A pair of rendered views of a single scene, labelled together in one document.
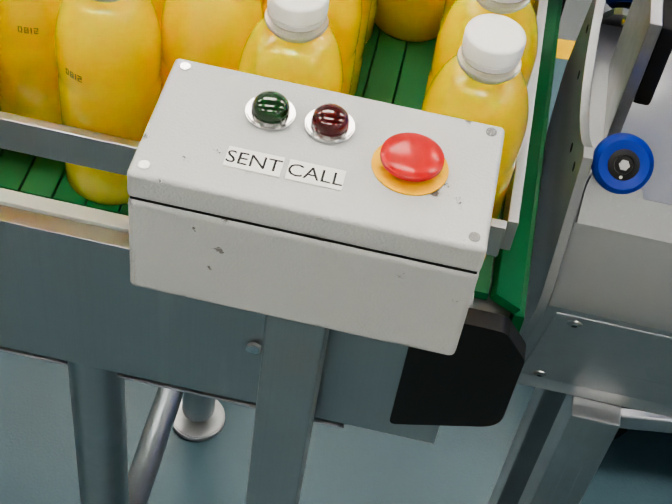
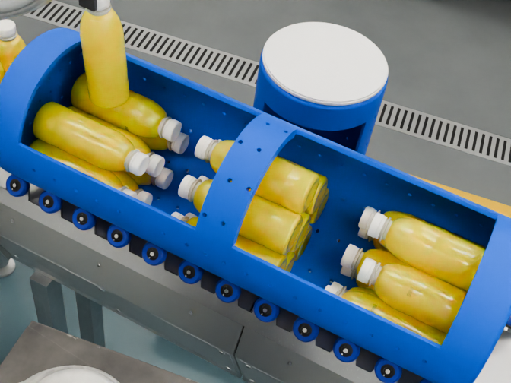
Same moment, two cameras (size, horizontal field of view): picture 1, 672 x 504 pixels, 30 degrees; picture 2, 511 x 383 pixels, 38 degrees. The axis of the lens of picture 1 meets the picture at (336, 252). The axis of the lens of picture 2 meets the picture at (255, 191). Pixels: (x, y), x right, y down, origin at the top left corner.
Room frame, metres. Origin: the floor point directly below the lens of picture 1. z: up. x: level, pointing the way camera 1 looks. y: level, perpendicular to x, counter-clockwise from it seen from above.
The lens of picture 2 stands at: (-0.06, -0.95, 2.05)
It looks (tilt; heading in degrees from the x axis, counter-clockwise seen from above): 48 degrees down; 16
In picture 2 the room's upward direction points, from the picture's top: 9 degrees clockwise
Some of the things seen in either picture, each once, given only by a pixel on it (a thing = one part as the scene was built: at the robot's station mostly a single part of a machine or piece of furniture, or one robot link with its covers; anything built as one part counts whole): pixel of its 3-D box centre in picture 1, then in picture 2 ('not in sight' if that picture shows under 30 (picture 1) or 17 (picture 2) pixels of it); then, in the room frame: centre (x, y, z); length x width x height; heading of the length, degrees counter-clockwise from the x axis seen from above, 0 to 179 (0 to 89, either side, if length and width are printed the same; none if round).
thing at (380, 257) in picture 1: (315, 205); not in sight; (0.50, 0.02, 1.05); 0.20 x 0.10 x 0.10; 86
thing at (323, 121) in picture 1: (330, 119); not in sight; (0.52, 0.02, 1.11); 0.02 x 0.02 x 0.01
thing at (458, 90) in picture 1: (463, 156); not in sight; (0.62, -0.08, 0.99); 0.07 x 0.07 x 0.19
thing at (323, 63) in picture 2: not in sight; (325, 61); (1.24, -0.67, 1.03); 0.28 x 0.28 x 0.01
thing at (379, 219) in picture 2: not in sight; (378, 226); (0.74, -0.92, 1.16); 0.04 x 0.02 x 0.04; 176
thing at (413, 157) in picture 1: (411, 159); not in sight; (0.50, -0.03, 1.11); 0.04 x 0.04 x 0.01
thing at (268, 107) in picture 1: (270, 106); not in sight; (0.52, 0.05, 1.11); 0.02 x 0.02 x 0.01
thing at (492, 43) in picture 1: (492, 45); not in sight; (0.62, -0.08, 1.09); 0.04 x 0.04 x 0.02
